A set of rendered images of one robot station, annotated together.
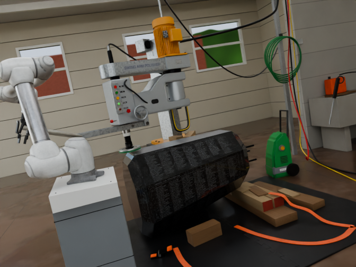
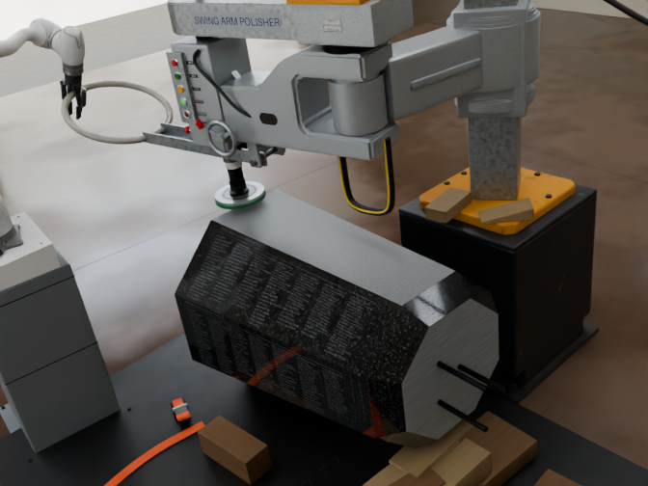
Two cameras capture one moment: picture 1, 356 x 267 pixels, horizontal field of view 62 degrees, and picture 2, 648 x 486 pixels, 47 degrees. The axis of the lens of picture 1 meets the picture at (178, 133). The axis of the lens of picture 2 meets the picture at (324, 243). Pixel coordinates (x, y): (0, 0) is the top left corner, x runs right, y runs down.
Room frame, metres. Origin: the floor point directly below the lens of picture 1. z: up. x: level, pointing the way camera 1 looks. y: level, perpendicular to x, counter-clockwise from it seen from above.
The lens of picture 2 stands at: (2.30, -2.35, 2.20)
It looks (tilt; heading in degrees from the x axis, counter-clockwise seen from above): 29 degrees down; 72
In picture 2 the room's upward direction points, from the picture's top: 9 degrees counter-clockwise
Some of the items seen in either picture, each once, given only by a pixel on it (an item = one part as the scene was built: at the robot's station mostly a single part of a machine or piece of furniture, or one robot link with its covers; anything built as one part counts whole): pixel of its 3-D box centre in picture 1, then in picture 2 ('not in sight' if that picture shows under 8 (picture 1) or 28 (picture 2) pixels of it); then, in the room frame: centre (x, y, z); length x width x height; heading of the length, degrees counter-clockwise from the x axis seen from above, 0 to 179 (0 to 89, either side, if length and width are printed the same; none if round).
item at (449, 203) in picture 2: (176, 138); (448, 204); (3.62, 0.04, 0.81); 0.20 x 0.10 x 0.05; 29
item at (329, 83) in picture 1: (337, 85); not in sight; (4.93, -2.77, 1.00); 0.50 x 0.22 x 0.33; 104
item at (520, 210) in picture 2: (189, 134); (505, 210); (3.77, -0.14, 0.80); 0.20 x 0.10 x 0.05; 155
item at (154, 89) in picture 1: (156, 98); (295, 105); (3.08, 0.16, 1.33); 0.74 x 0.23 x 0.49; 123
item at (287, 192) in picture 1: (288, 192); not in sight; (3.03, -1.04, 0.09); 0.25 x 0.10 x 0.01; 16
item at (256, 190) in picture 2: (129, 148); (239, 193); (2.88, 0.49, 0.90); 0.21 x 0.21 x 0.01
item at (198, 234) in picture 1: (204, 232); (234, 448); (2.53, -0.07, 0.07); 0.30 x 0.12 x 0.12; 115
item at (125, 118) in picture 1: (127, 101); (233, 94); (2.92, 0.43, 1.35); 0.36 x 0.22 x 0.45; 123
